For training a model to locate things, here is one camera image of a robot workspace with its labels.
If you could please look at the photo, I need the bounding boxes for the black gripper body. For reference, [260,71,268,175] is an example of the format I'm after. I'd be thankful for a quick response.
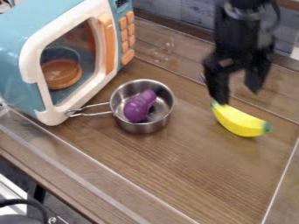
[201,5,280,74]

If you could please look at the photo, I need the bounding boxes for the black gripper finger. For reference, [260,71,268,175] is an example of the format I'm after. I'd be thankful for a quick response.
[203,67,229,105]
[244,55,272,93]

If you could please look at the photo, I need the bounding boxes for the yellow toy banana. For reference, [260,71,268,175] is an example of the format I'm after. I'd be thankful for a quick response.
[209,101,272,137]

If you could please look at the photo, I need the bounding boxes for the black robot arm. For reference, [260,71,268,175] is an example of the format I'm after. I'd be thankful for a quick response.
[201,0,280,105]

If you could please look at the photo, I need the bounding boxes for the silver metal pot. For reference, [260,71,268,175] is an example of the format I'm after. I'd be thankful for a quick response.
[65,79,175,134]

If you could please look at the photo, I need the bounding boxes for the purple toy eggplant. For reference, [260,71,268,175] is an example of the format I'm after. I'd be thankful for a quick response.
[124,89,156,123]

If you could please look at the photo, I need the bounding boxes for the blue toy microwave oven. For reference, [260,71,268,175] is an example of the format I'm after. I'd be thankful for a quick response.
[0,0,136,126]

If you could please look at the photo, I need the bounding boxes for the black cable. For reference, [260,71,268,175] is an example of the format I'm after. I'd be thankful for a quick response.
[0,199,48,224]

